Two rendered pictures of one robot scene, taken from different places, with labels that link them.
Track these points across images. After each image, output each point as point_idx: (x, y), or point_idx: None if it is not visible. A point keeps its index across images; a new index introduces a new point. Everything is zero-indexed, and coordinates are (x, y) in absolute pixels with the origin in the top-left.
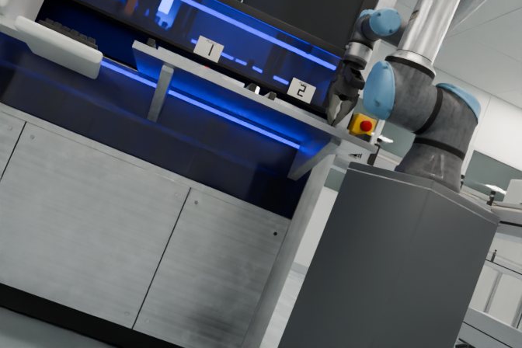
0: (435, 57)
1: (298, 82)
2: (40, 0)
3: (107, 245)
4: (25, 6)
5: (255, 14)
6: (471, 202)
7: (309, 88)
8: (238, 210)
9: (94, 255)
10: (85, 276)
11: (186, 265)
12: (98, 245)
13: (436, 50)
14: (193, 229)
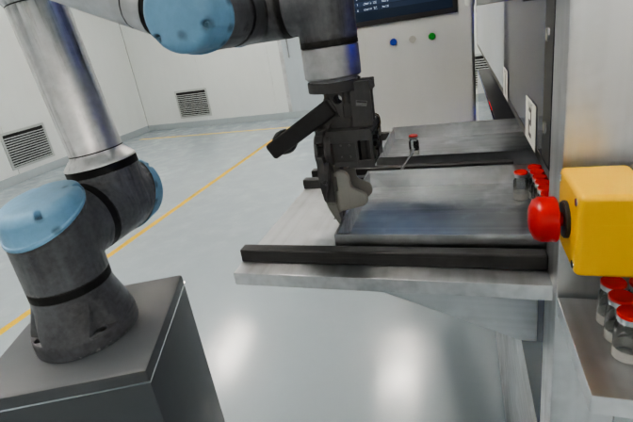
0: (65, 149)
1: (527, 104)
2: (449, 93)
3: (503, 341)
4: (396, 118)
5: None
6: (8, 348)
7: (532, 114)
8: (521, 361)
9: (502, 348)
10: (502, 366)
11: (514, 413)
12: (502, 338)
13: (61, 141)
14: (513, 363)
